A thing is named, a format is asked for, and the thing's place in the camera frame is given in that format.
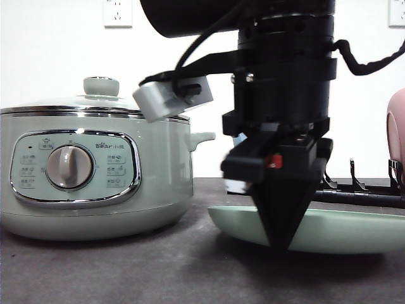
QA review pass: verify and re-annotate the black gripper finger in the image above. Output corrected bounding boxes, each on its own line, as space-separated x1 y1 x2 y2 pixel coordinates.
252 138 333 251

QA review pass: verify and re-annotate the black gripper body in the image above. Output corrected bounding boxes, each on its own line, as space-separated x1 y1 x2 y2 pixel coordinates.
221 58 337 187

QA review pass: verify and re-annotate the green plate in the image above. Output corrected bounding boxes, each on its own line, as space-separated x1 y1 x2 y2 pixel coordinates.
208 206 405 253

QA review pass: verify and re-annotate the glass steamer lid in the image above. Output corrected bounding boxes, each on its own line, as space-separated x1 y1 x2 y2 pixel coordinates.
0 77 190 122

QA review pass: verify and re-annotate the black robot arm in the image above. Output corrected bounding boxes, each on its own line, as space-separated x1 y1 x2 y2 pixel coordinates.
140 0 337 251

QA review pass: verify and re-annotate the blue plate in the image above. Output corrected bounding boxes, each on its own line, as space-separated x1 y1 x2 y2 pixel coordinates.
233 132 248 146

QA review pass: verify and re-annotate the black plate rack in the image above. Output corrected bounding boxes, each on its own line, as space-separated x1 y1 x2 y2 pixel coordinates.
227 160 405 208

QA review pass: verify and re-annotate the pink plate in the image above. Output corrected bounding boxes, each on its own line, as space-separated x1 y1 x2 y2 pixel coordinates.
386 88 405 187

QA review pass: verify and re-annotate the green electric steamer pot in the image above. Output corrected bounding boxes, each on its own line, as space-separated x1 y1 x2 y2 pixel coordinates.
0 105 216 241

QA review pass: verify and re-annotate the grey table mat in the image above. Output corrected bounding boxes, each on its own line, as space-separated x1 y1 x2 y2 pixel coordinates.
0 177 405 304

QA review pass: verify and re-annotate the black braided cable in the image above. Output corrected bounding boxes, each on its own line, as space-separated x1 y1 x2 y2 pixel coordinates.
334 39 405 75

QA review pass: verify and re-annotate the black camera cable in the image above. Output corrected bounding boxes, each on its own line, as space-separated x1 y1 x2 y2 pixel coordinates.
172 3 246 96

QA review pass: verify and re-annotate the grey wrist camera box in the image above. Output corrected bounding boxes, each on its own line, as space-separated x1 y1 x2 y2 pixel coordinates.
132 76 214 123

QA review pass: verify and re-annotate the white wall socket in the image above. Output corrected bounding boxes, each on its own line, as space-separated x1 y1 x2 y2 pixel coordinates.
104 0 134 30
389 0 405 29

